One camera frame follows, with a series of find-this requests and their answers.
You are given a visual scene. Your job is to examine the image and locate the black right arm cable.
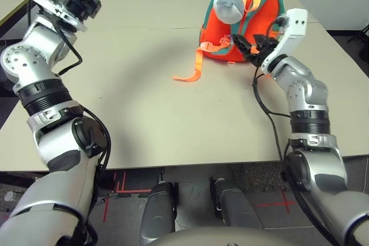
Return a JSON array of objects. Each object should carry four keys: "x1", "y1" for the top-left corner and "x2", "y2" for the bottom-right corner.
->
[{"x1": 252, "y1": 17, "x2": 344, "y2": 246}]

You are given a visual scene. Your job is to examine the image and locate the beige robot torso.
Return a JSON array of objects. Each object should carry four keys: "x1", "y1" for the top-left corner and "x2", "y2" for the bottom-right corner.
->
[{"x1": 155, "y1": 225, "x2": 292, "y2": 246}]

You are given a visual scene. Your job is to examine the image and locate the grey plush toy keychain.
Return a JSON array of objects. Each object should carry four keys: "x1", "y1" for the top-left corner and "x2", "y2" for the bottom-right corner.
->
[{"x1": 212, "y1": 0, "x2": 246, "y2": 25}]

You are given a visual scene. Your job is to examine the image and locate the grey robot left leg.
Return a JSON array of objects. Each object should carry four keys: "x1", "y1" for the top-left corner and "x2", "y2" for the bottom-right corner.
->
[{"x1": 140, "y1": 181, "x2": 179, "y2": 243}]

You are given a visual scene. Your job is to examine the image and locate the red floor tape lines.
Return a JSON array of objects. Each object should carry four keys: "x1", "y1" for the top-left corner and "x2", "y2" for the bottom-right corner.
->
[{"x1": 102, "y1": 172, "x2": 152, "y2": 224}]

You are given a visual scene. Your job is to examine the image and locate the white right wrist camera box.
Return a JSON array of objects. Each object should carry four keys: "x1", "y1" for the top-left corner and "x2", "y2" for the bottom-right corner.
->
[{"x1": 261, "y1": 9, "x2": 308, "y2": 74}]

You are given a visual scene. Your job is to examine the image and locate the black framed side desk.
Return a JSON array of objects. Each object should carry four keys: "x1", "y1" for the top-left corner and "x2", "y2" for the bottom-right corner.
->
[{"x1": 0, "y1": 0, "x2": 47, "y2": 27}]

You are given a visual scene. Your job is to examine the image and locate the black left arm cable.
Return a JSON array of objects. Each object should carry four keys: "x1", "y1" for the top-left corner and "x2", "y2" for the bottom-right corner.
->
[{"x1": 56, "y1": 25, "x2": 112, "y2": 177}]

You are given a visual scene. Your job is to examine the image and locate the dark speckled floor mat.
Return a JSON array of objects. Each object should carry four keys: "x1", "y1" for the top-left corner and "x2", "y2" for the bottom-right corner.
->
[{"x1": 233, "y1": 162, "x2": 289, "y2": 194}]

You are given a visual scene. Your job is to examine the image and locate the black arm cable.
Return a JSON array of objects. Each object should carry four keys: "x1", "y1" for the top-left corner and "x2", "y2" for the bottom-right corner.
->
[
  {"x1": 56, "y1": 25, "x2": 112, "y2": 177},
  {"x1": 252, "y1": 17, "x2": 344, "y2": 246}
]

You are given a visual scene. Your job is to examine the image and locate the grey robot right leg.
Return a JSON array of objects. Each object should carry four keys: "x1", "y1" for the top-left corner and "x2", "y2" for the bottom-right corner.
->
[{"x1": 209, "y1": 176, "x2": 265, "y2": 231}]

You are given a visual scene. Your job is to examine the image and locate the orange and teal backpack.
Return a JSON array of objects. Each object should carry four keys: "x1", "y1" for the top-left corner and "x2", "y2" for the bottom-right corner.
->
[{"x1": 172, "y1": 0, "x2": 286, "y2": 83}]

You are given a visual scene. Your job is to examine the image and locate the grey robot leg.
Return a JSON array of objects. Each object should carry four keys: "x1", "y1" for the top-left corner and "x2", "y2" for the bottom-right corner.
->
[
  {"x1": 209, "y1": 176, "x2": 265, "y2": 231},
  {"x1": 140, "y1": 181, "x2": 179, "y2": 243}
]

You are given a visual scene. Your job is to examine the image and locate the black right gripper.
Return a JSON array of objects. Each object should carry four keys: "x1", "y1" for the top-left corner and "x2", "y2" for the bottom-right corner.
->
[{"x1": 232, "y1": 34, "x2": 279, "y2": 68}]

